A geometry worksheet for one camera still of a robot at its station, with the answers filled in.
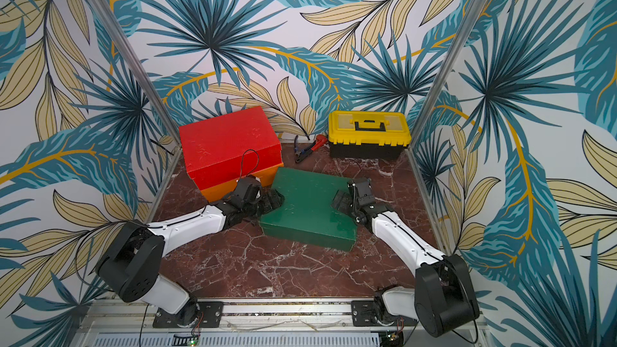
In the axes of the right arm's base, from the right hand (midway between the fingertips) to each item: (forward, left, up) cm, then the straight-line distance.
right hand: (344, 203), depth 88 cm
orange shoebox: (+13, +30, -1) cm, 33 cm away
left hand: (0, +25, -1) cm, 25 cm away
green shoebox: (-4, +14, +2) cm, 15 cm away
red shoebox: (+18, +42, +12) cm, 47 cm away
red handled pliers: (+40, +7, -7) cm, 41 cm away
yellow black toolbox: (+30, -13, +6) cm, 33 cm away
